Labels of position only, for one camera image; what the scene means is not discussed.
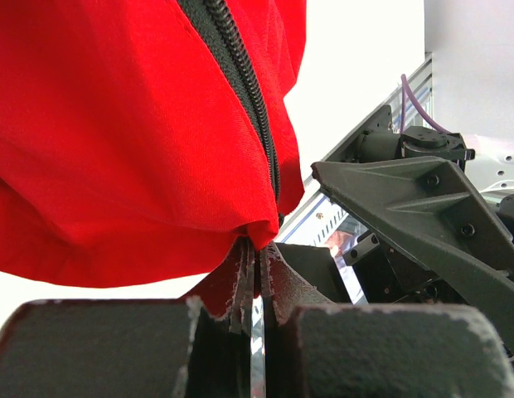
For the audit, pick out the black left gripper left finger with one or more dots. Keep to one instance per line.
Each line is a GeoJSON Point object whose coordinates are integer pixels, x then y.
{"type": "Point", "coordinates": [197, 345]}

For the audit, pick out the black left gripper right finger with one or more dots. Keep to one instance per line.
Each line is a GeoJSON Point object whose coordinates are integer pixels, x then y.
{"type": "Point", "coordinates": [317, 348]}

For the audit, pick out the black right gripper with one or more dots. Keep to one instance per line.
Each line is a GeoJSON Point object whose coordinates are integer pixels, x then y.
{"type": "Point", "coordinates": [427, 257]}

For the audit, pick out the red zip jacket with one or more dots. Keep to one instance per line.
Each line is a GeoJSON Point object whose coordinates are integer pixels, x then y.
{"type": "Point", "coordinates": [139, 140]}

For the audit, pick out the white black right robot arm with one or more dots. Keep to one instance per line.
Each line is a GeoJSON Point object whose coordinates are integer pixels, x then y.
{"type": "Point", "coordinates": [430, 211]}

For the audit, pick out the aluminium mounting rail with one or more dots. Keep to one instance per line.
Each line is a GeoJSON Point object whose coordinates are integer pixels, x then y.
{"type": "Point", "coordinates": [320, 222]}

